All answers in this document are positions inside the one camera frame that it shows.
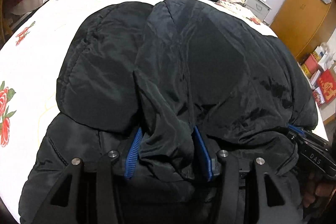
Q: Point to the white floral bed blanket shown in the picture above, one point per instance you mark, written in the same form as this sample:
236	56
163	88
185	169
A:
30	66

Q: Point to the person's right hand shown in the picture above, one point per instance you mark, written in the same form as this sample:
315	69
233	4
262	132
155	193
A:
314	188

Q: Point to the red gift box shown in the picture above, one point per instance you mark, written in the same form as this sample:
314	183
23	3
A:
326	83

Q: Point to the black puffer jacket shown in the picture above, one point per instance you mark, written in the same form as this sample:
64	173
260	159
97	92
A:
167	68

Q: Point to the wooden desk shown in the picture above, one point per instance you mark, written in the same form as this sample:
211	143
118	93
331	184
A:
18	1

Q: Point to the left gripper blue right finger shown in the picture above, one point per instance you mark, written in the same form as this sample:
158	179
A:
205	161

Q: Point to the grey bedside drawer cabinet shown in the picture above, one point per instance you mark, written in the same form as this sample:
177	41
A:
259	8

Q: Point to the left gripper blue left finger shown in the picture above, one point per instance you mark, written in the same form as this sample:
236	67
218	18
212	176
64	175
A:
132	156

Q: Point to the right wooden wardrobe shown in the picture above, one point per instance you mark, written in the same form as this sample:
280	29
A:
302	25

